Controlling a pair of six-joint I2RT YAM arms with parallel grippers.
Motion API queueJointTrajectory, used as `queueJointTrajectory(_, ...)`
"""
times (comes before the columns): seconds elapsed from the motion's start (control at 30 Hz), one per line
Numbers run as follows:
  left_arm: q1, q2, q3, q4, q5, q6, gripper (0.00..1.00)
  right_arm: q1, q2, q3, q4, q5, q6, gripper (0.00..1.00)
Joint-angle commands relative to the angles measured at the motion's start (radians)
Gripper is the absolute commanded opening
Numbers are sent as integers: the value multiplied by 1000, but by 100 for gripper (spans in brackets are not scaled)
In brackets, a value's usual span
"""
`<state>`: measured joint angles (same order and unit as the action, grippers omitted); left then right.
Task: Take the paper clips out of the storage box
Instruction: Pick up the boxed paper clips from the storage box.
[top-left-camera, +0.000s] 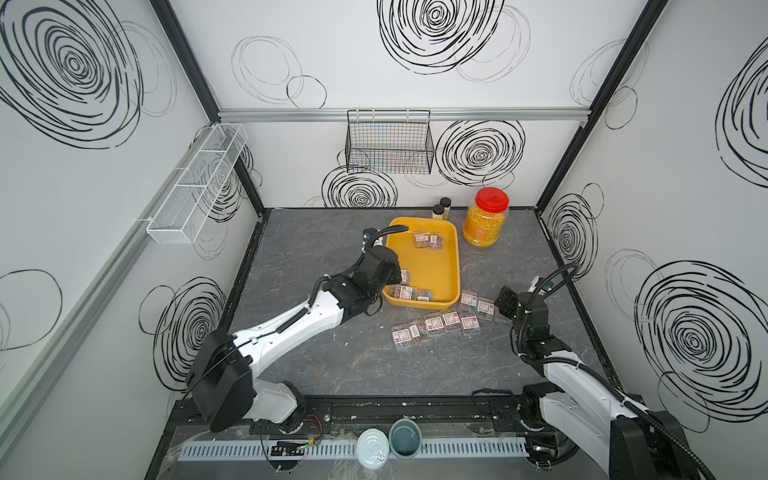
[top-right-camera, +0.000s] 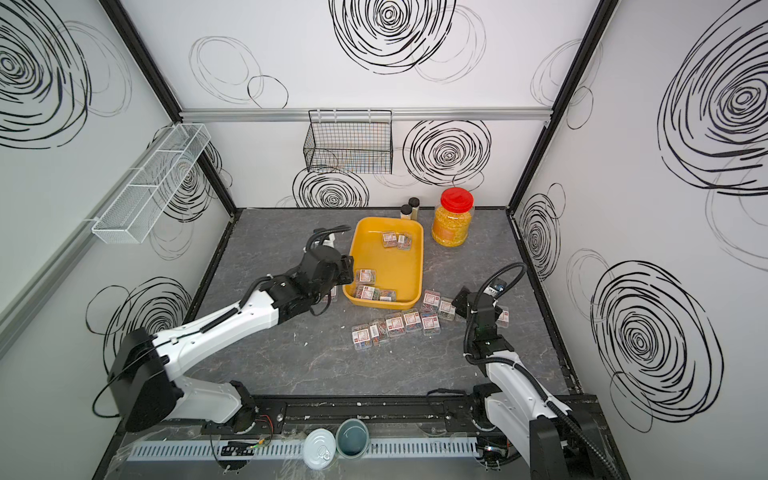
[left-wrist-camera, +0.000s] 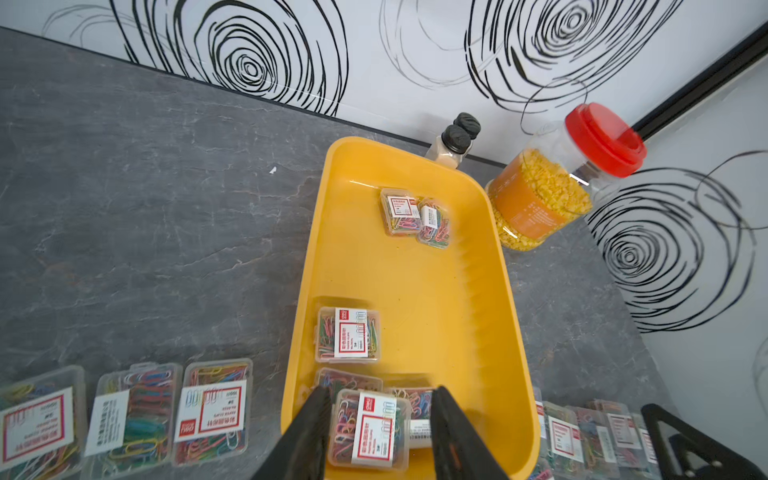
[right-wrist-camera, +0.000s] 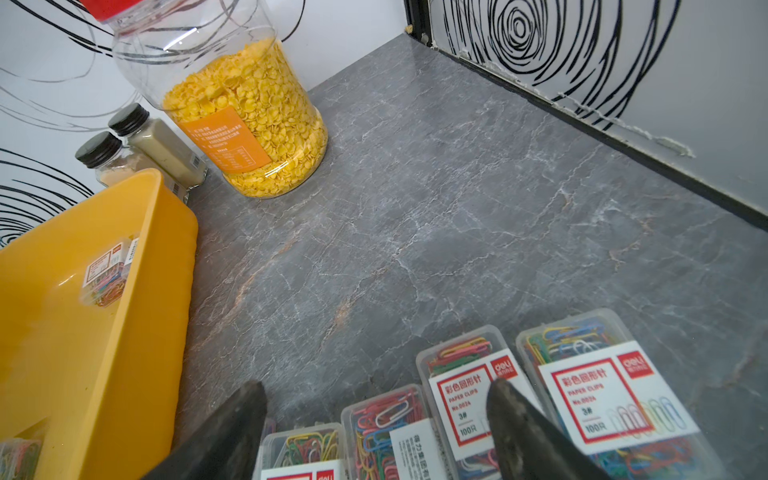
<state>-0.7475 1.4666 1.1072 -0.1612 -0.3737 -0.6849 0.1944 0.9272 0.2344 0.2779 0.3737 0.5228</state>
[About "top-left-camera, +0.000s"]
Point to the teal cup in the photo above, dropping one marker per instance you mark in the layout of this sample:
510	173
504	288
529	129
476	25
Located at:
405	438

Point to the yellow plastic tray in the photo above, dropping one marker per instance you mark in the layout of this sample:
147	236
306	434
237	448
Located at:
435	270

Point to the paper clip box table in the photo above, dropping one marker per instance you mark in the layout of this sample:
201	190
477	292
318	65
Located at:
486	310

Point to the white mesh wall shelf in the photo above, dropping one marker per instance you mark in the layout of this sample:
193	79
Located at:
202	178

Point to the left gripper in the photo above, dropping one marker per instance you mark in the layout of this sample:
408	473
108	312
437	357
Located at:
396	274

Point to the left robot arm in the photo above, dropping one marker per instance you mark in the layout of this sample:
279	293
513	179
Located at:
225	381

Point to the paper clip box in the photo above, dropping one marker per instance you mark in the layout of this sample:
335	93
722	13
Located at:
421	239
468	301
434	325
402	337
451	320
470	323
418	331

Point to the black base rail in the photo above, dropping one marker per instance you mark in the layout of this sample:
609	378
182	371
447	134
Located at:
505	412

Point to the white slotted cable duct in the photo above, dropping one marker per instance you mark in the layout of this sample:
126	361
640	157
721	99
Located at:
345	449

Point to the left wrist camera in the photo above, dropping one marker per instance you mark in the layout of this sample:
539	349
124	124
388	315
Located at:
368	236

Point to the black wire basket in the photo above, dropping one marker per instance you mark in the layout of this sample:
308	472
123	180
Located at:
389	141

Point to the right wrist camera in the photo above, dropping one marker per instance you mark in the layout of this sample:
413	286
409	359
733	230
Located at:
540	286

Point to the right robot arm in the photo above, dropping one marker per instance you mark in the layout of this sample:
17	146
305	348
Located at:
619	433

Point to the red lid corn jar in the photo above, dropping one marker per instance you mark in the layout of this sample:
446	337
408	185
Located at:
486	217

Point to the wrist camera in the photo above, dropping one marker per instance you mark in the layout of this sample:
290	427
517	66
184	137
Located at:
540	286
368	236

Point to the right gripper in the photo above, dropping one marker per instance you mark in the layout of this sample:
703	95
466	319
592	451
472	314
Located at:
509	298

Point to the paper clip box in tray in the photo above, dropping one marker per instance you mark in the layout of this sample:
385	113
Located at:
421	239

